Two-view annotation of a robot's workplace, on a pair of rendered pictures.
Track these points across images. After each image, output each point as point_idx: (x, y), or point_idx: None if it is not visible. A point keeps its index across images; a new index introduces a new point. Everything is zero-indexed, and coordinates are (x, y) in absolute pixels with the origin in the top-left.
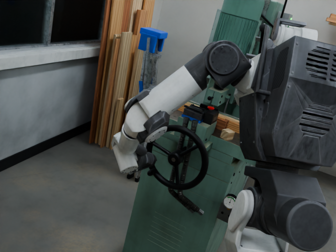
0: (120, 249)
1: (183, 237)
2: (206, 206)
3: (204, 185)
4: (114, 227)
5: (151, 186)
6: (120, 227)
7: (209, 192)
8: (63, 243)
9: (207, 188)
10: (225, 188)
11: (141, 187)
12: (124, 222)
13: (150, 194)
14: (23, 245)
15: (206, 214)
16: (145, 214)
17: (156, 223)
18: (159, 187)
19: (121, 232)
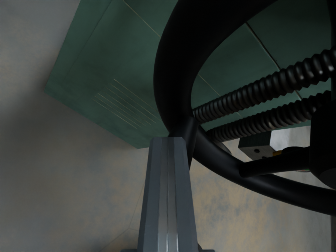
0: (41, 74)
1: (156, 123)
2: (229, 122)
3: None
4: (27, 22)
5: (118, 36)
6: (40, 24)
7: (259, 113)
8: None
9: (261, 107)
10: (301, 126)
11: (87, 23)
12: (47, 14)
13: (111, 50)
14: None
15: None
16: (91, 72)
17: (113, 93)
18: (140, 50)
19: (43, 36)
